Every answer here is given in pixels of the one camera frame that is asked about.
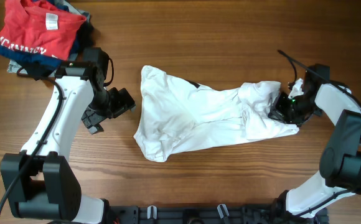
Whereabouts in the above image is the white rail clip right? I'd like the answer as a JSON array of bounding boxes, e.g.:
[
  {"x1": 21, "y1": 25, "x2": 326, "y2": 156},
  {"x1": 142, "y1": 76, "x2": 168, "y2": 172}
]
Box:
[{"x1": 217, "y1": 203, "x2": 229, "y2": 219}]

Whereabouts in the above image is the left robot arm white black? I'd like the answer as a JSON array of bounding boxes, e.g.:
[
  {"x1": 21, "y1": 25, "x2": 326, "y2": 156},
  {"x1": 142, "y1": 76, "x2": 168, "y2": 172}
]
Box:
[{"x1": 0, "y1": 58, "x2": 135, "y2": 223}]

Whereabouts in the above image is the white t-shirt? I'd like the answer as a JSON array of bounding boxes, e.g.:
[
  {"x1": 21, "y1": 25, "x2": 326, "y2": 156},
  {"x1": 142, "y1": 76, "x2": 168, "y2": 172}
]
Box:
[{"x1": 134, "y1": 65, "x2": 299, "y2": 162}]

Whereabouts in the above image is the white rail clip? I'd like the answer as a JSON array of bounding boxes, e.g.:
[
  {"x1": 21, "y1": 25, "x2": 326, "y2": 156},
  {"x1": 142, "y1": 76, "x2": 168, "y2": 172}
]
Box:
[
  {"x1": 146, "y1": 205, "x2": 157, "y2": 220},
  {"x1": 217, "y1": 203, "x2": 229, "y2": 219}
]

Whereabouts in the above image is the white rail clip left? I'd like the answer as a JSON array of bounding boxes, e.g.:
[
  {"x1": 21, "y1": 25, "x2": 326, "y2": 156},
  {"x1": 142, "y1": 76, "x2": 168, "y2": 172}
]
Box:
[{"x1": 146, "y1": 205, "x2": 157, "y2": 220}]

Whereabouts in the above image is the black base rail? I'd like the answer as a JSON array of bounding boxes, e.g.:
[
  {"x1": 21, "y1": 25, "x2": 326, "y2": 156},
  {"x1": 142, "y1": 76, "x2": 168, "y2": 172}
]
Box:
[{"x1": 104, "y1": 204, "x2": 329, "y2": 224}]

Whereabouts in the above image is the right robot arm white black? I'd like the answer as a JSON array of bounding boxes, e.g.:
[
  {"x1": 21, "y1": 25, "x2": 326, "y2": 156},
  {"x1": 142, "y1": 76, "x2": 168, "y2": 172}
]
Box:
[{"x1": 268, "y1": 82, "x2": 361, "y2": 223}]

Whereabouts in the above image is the black folded garment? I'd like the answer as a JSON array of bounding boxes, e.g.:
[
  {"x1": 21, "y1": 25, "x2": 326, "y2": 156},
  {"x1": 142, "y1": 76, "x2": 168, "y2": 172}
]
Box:
[{"x1": 7, "y1": 22, "x2": 95, "y2": 77}]

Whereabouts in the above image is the grey printed folded garment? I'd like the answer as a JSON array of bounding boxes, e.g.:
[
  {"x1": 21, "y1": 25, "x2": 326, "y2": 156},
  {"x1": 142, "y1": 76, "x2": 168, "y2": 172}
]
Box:
[{"x1": 0, "y1": 1, "x2": 91, "y2": 80}]

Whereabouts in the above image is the red folded t-shirt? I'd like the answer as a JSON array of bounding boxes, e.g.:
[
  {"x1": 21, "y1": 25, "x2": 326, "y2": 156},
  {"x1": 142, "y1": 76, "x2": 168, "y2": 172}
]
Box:
[{"x1": 0, "y1": 0, "x2": 87, "y2": 62}]

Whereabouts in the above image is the navy blue folded garment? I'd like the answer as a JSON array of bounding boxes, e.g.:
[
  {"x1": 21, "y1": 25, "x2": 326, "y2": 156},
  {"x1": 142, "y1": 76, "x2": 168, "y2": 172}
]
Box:
[{"x1": 0, "y1": 0, "x2": 81, "y2": 71}]

